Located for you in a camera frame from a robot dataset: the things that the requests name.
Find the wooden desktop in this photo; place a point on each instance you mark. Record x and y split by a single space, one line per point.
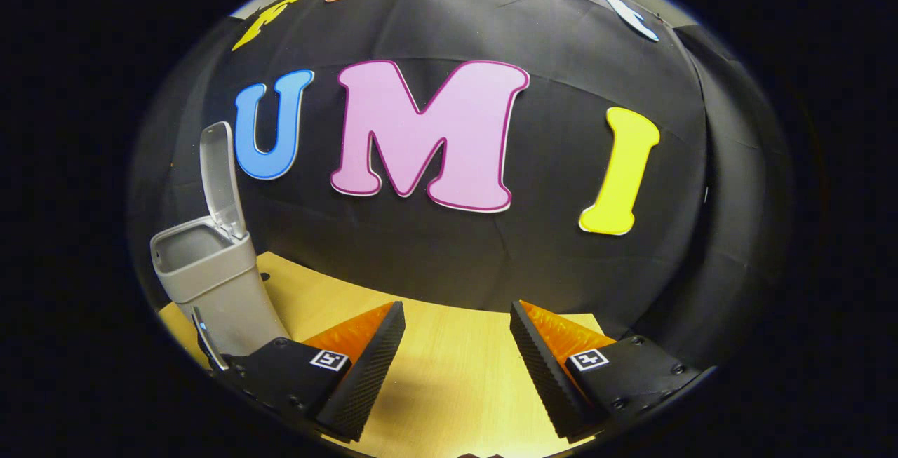
456 374

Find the black backdrop cloth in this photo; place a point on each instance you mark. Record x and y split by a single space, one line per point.
547 268

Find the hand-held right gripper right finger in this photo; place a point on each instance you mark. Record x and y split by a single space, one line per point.
547 381

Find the white desktop garbage bin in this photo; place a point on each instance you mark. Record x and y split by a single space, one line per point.
210 283

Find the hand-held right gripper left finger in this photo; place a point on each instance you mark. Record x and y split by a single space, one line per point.
365 381

